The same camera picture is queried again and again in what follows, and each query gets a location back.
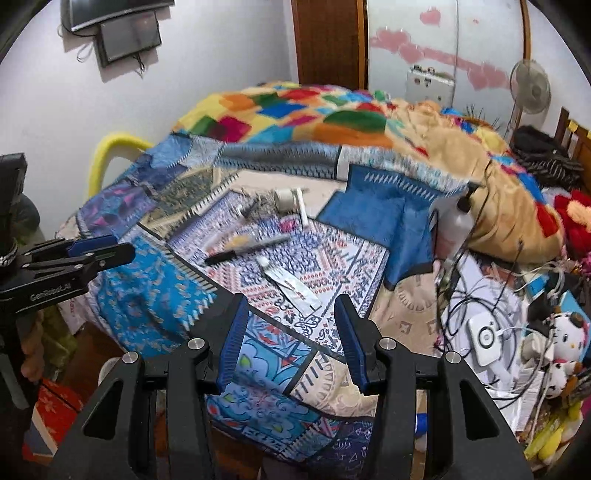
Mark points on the white toothpaste tube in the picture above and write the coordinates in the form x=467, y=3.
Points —
x=293, y=286

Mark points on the person's left hand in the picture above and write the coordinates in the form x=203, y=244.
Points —
x=33, y=350

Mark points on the standing electric fan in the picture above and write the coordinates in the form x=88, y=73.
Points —
x=530, y=87

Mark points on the white metal box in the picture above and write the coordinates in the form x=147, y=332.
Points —
x=429, y=85

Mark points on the yellow plush toy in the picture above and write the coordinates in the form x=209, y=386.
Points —
x=551, y=431

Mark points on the white round-button device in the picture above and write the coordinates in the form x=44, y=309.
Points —
x=485, y=339

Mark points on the clear pump bottle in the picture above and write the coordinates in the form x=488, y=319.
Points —
x=455, y=221

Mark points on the black striped clothes pile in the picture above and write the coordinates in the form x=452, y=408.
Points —
x=545, y=154

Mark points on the wooden bed headboard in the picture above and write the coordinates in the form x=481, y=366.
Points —
x=575, y=134

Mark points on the patchwork blue printed bedsheet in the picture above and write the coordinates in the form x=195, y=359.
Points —
x=184, y=277

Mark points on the white plastic tube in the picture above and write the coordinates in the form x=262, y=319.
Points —
x=303, y=207

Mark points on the black framed wall panel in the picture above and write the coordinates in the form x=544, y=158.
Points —
x=129, y=39

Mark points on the black pen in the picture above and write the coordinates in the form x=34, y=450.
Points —
x=247, y=249

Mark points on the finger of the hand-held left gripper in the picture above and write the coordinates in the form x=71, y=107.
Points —
x=108, y=256
x=87, y=246

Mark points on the white cat plush toy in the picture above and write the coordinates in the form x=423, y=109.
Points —
x=565, y=341

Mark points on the brown wooden door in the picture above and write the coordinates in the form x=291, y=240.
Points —
x=328, y=41

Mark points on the white wardrobe with pink hearts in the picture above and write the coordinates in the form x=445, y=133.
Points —
x=443, y=32

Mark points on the white bandage roll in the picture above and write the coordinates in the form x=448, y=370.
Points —
x=286, y=200

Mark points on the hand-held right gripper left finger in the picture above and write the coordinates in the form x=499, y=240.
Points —
x=233, y=344

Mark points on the colourful checked fleece blanket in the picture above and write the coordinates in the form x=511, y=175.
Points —
x=351, y=115

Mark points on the red cardboard box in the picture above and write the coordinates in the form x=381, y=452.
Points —
x=51, y=415

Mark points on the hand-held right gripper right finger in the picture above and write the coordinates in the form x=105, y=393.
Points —
x=351, y=346

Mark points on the red plush toy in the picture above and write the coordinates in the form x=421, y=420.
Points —
x=575, y=217

